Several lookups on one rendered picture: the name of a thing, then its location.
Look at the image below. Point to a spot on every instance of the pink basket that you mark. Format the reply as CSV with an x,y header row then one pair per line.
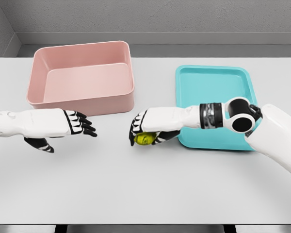
x,y
82,77

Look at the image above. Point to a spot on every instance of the yellow-green tennis ball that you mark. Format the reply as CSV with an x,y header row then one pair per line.
x,y
143,138

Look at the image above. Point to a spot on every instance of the blue tray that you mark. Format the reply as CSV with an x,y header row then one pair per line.
x,y
208,85

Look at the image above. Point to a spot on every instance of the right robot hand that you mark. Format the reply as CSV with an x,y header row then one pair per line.
x,y
151,121

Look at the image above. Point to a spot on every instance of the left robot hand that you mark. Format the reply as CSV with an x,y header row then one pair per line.
x,y
51,122

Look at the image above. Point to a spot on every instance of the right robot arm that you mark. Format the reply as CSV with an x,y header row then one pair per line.
x,y
245,121

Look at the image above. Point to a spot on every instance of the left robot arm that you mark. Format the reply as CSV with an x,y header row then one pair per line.
x,y
9,122

